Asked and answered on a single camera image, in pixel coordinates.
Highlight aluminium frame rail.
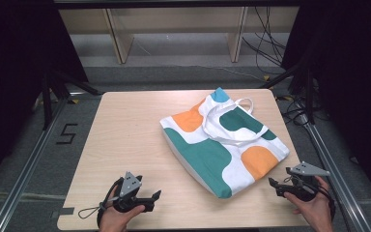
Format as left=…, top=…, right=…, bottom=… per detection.
left=298, top=112, right=371, bottom=232
left=0, top=92, right=104, bottom=232

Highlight person's left hand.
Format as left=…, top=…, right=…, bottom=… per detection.
left=99, top=185, right=146, bottom=232

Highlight black metal stand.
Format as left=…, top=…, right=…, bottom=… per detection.
left=41, top=68, right=103, bottom=131
left=259, top=59, right=316, bottom=126

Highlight light wooden shelf unit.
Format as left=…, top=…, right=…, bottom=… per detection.
left=57, top=6, right=300, bottom=65

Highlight white tote bag colour patches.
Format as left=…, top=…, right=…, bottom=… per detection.
left=159, top=86, right=291, bottom=199

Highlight black curtain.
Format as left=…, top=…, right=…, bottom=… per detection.
left=0, top=0, right=90, bottom=192
left=281, top=0, right=371, bottom=202

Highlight person's right hand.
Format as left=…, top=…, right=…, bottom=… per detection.
left=283, top=175, right=335, bottom=232

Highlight thin white floor cable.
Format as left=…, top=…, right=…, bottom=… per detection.
left=186, top=64, right=266, bottom=82

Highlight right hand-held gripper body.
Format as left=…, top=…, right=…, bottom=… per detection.
left=275, top=161, right=331, bottom=203

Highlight black wrist strap cord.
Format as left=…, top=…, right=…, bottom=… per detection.
left=77, top=196, right=119, bottom=220

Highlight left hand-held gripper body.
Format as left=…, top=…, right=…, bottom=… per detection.
left=112, top=171, right=157, bottom=214

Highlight coiled black floor cables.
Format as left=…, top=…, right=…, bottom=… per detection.
left=274, top=93, right=318, bottom=128

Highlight bunch of black cables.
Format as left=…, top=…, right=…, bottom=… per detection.
left=241, top=6, right=288, bottom=75

